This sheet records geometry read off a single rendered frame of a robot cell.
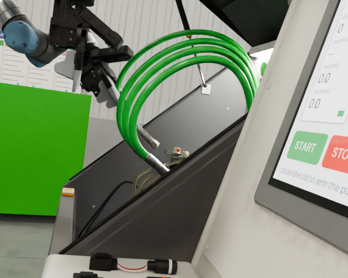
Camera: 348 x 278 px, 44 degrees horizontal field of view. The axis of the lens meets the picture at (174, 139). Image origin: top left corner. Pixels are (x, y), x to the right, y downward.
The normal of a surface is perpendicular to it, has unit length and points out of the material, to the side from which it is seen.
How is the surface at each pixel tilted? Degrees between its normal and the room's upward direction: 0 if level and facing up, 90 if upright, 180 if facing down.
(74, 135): 90
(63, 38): 90
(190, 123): 90
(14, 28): 90
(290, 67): 76
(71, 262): 0
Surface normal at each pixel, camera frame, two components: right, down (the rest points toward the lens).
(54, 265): 0.13, -0.99
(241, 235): -0.91, -0.35
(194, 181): 0.21, 0.08
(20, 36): -0.12, 0.04
